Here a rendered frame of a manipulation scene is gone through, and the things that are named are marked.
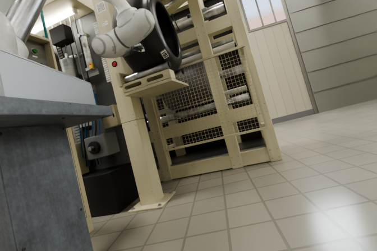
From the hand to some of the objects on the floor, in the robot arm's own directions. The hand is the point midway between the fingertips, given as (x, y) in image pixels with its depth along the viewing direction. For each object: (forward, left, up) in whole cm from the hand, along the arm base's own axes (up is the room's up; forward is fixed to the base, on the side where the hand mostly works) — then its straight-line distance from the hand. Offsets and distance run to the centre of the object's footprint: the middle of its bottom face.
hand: (141, 49), depth 126 cm
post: (+42, +23, -98) cm, 109 cm away
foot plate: (+42, +23, -98) cm, 109 cm away
